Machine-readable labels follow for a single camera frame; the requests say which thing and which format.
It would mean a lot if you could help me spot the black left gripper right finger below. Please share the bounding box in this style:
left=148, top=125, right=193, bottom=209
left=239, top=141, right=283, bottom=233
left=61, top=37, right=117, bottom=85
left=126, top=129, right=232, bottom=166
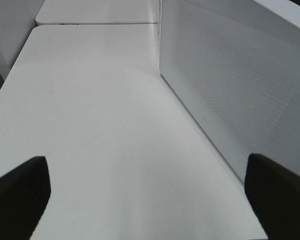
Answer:
left=244, top=153, right=300, bottom=240

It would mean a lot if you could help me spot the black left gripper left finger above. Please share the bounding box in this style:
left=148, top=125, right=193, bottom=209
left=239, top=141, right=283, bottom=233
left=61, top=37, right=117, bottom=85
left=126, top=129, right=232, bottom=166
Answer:
left=0, top=156, right=51, bottom=240

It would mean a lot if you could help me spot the white microwave door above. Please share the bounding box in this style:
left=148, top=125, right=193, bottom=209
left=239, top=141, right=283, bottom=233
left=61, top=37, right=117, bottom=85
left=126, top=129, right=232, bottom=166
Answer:
left=160, top=0, right=300, bottom=178

